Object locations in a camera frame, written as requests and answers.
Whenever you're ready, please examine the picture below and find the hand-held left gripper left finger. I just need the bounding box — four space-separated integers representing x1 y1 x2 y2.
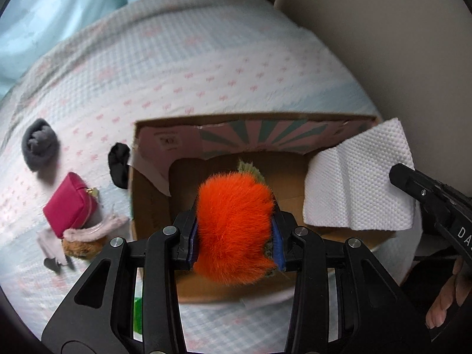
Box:
41 208 201 354

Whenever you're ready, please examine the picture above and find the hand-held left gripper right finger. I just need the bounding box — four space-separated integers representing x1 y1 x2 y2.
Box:
271 210 432 354

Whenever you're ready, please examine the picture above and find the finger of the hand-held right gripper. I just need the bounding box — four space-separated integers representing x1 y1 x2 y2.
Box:
389 163 452 211

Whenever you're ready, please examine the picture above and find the orange fluffy carrot plush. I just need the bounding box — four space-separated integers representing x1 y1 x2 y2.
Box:
192 158 281 286

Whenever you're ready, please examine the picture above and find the white paper towel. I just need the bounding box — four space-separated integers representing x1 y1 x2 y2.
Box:
302 117 415 231

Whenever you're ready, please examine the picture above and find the patterned cardboard box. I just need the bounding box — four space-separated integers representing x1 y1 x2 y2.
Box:
127 112 397 305

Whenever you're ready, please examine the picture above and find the green soft cloth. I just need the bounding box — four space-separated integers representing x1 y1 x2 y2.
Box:
132 297 144 334

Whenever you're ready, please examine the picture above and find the brown plush toy pink trim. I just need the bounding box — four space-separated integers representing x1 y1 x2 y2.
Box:
36 214 130 274

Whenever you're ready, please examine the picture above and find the magenta zip pouch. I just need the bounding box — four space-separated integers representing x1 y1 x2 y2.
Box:
42 171 101 240

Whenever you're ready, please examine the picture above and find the grey sock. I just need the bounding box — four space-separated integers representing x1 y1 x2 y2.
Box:
21 118 60 172

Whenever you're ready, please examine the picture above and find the person's right hand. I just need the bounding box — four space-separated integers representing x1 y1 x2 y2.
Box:
425 257 466 329

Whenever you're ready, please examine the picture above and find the black sock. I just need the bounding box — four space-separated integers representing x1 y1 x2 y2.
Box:
108 142 131 190

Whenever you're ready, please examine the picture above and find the light blue hanging cloth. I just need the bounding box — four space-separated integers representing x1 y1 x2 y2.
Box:
0 0 144 96

